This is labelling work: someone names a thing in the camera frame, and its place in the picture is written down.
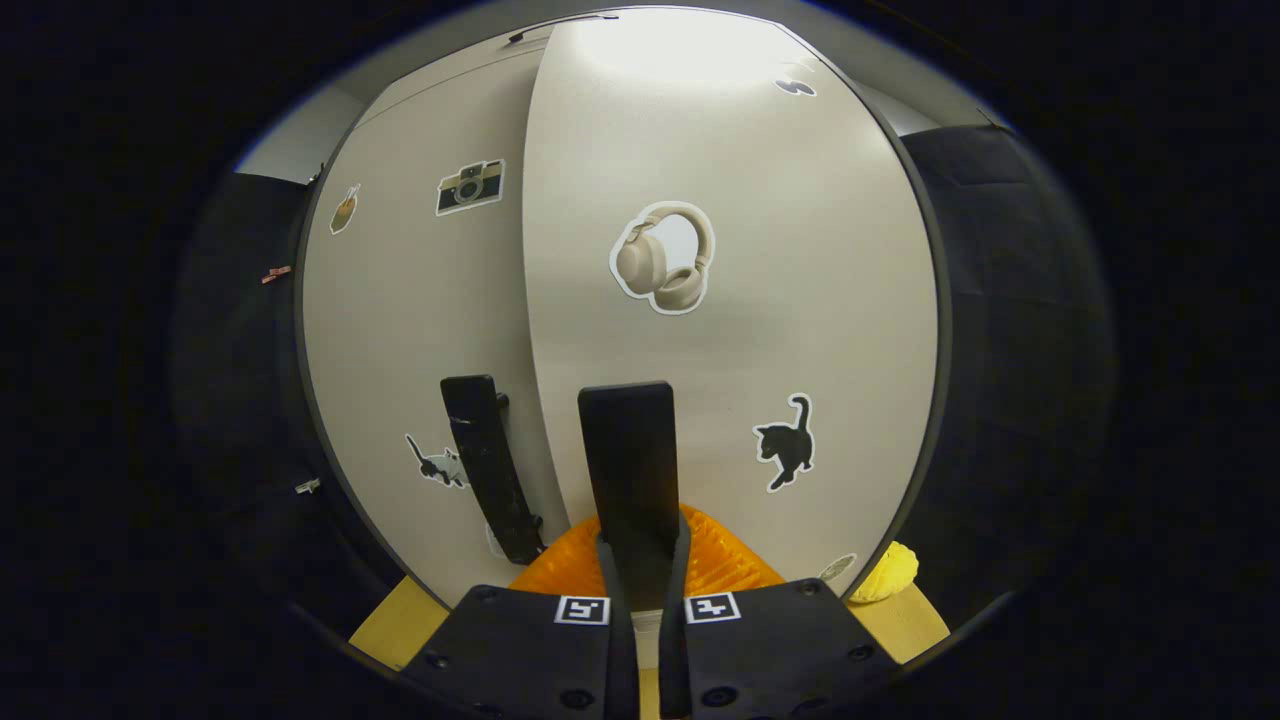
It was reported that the black drawer handle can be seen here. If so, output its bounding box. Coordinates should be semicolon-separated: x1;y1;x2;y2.
507;13;621;43

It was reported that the black door handle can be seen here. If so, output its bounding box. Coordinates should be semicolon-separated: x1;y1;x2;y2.
578;380;681;611
440;375;548;567

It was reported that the yellow textured round object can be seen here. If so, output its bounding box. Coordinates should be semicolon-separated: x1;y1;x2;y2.
850;541;920;604

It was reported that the beige cabinet drawer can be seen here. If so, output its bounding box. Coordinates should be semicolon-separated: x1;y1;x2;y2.
352;20;556;129

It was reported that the beige double-door shoe cabinet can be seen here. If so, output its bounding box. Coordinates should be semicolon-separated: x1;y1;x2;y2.
293;8;951;641

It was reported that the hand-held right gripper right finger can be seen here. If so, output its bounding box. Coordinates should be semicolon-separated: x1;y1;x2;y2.
657;505;896;720

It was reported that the cabinet door with headphone sticker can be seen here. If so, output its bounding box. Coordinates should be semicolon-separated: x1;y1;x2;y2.
522;8;941;601

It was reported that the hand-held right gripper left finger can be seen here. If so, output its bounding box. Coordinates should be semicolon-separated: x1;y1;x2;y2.
400;515;641;720

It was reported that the cabinet door with camera sticker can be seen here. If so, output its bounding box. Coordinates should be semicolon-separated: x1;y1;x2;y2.
300;50;571;608

